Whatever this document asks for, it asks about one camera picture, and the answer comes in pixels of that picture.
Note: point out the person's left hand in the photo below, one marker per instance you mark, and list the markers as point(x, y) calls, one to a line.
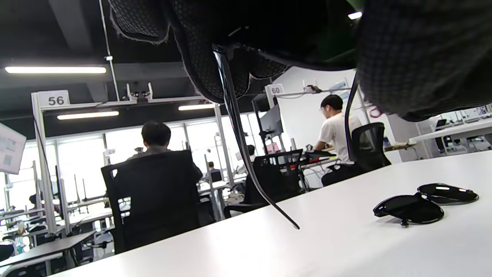
point(215, 57)

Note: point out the thin metal frame sunglasses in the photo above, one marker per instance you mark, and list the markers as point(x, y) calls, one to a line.
point(235, 115)

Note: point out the black browline sunglasses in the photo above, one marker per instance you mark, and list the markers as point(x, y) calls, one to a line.
point(411, 207)

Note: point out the ceiling light tube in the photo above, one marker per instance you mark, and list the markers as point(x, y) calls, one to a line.
point(196, 107)
point(88, 115)
point(355, 15)
point(54, 70)

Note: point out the white number sign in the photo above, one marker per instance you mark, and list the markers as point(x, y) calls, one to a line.
point(275, 90)
point(55, 100)

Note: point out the black monitor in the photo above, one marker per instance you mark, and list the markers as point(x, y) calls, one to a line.
point(271, 123)

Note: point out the white paper board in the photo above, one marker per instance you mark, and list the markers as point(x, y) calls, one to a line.
point(11, 150)

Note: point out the white desk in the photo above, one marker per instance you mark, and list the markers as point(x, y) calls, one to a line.
point(453, 132)

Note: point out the grey desk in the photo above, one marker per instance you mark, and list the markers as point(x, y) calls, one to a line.
point(46, 246)

